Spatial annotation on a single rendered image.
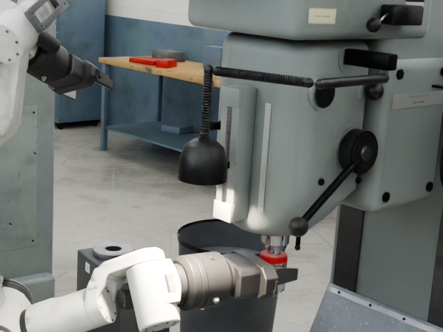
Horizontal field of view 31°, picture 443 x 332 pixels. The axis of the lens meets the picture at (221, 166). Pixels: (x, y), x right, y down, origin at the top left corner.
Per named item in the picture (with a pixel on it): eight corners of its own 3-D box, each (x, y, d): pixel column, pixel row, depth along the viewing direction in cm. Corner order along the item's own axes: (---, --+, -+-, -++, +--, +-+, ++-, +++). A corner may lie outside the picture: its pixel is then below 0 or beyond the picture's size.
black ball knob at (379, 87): (375, 102, 125) (377, 83, 124) (359, 99, 127) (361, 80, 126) (386, 101, 127) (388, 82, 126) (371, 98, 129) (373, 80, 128)
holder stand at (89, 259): (117, 368, 166) (120, 277, 161) (74, 327, 183) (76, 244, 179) (169, 356, 172) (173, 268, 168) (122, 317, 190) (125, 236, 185)
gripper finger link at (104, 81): (109, 91, 182) (93, 80, 177) (110, 79, 183) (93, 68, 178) (115, 90, 181) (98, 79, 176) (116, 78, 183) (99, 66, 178)
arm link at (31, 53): (22, 87, 170) (-17, 64, 161) (26, 43, 174) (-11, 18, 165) (64, 75, 165) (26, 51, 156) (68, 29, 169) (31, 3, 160)
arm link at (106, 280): (153, 243, 123) (76, 270, 126) (166, 300, 121) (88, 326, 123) (169, 249, 129) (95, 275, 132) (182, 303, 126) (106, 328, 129)
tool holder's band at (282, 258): (260, 263, 134) (260, 257, 134) (259, 253, 139) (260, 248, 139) (288, 265, 134) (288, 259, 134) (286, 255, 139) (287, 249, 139)
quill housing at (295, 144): (285, 252, 122) (303, 40, 114) (196, 217, 136) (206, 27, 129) (362, 231, 135) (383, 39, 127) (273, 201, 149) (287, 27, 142)
